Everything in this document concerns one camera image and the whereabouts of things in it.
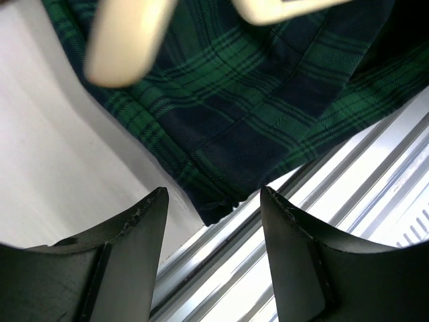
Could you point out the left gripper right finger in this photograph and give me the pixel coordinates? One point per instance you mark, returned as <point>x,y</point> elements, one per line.
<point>320,273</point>

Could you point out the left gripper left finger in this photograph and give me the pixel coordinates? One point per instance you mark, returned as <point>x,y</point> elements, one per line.
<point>106,273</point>

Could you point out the dark green plaid skirt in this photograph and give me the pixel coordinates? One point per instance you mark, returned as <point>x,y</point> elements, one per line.
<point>229,107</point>

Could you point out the cream hanger with metal hook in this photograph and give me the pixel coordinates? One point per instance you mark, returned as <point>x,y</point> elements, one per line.
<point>126,36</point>

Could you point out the white slotted cable duct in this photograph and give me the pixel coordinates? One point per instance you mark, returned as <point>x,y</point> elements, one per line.
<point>413,229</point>

